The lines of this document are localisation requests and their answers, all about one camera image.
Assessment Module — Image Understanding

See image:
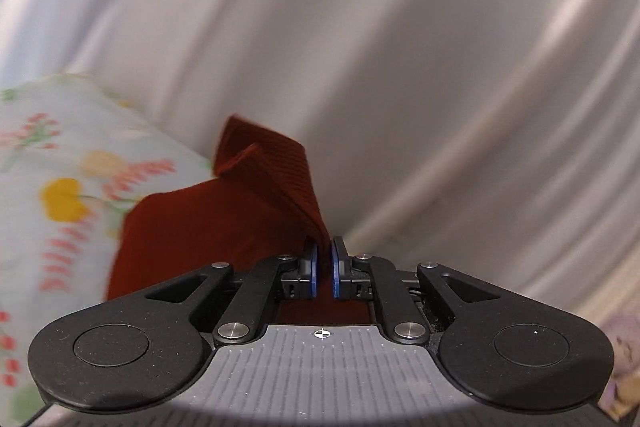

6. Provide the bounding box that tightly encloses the red knit sweater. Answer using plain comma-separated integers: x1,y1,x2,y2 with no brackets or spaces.
105,116,369,325

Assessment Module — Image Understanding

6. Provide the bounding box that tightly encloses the white curtain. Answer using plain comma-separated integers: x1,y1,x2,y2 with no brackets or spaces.
1,0,639,321

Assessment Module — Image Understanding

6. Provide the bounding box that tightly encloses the floral bed sheet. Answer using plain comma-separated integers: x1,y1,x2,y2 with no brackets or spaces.
0,75,210,426

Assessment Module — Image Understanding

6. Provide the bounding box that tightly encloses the purple fuzzy cloth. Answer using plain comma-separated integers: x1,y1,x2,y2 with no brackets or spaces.
599,314,639,421

